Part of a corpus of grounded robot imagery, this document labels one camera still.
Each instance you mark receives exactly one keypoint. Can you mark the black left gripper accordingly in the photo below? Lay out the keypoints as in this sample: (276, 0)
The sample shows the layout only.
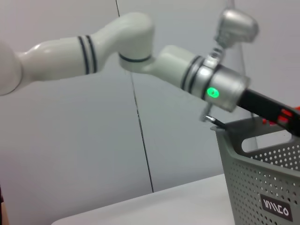
(260, 105)

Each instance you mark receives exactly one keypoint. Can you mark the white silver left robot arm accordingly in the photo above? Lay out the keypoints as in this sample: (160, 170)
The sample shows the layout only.
(70, 58)

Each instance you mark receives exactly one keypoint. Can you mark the grey perforated storage bin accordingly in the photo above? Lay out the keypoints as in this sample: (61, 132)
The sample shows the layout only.
(246, 175)

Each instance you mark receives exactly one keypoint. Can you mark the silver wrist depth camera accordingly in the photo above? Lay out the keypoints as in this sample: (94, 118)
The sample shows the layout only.
(236, 23)

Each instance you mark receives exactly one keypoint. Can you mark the light wooden frame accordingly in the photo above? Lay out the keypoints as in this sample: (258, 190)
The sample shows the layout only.
(5, 215)

